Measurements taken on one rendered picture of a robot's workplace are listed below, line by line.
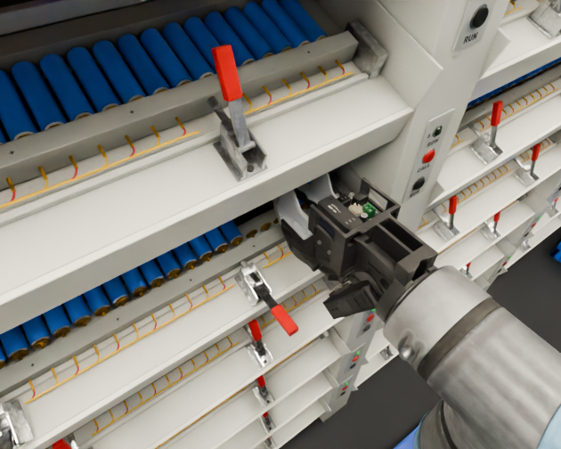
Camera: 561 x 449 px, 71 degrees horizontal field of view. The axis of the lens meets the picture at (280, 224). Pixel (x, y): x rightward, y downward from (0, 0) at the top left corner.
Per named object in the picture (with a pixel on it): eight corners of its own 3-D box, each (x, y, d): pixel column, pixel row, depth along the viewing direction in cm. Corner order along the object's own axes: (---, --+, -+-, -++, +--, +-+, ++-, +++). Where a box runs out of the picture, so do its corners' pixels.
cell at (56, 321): (50, 276, 43) (74, 328, 41) (32, 285, 42) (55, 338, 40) (44, 271, 41) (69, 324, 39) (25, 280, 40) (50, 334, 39)
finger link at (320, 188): (309, 143, 47) (356, 187, 42) (307, 181, 52) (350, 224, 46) (287, 151, 46) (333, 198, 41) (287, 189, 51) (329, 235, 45)
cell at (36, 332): (30, 286, 42) (53, 338, 40) (12, 295, 41) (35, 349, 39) (23, 281, 40) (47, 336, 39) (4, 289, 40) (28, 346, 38)
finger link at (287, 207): (274, 158, 46) (329, 200, 41) (275, 195, 50) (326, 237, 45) (252, 168, 44) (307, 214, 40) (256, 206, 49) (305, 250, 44)
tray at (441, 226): (560, 168, 97) (612, 133, 85) (385, 289, 75) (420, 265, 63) (503, 110, 103) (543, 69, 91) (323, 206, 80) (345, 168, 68)
